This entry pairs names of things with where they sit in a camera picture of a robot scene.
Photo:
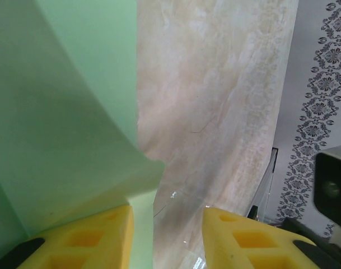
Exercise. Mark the green square paper sheet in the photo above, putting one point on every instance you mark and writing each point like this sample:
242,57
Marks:
61,112

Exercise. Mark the aluminium side rail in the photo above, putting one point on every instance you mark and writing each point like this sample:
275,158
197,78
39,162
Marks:
268,190

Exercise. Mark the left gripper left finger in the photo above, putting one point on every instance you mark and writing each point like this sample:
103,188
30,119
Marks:
75,243

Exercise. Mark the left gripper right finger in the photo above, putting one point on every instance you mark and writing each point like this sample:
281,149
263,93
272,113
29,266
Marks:
243,246

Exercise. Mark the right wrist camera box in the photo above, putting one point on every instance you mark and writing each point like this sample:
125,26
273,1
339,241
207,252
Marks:
332,182

